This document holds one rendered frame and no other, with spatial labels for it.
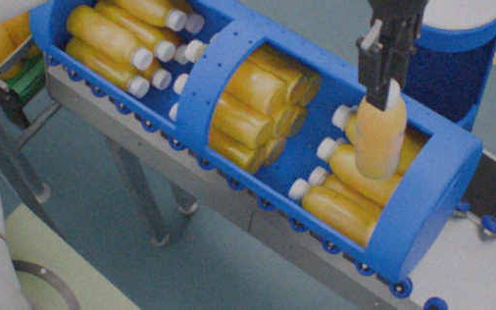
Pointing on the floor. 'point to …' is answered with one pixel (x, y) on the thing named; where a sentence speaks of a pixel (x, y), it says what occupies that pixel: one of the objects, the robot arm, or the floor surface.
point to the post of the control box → (9, 171)
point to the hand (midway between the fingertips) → (386, 78)
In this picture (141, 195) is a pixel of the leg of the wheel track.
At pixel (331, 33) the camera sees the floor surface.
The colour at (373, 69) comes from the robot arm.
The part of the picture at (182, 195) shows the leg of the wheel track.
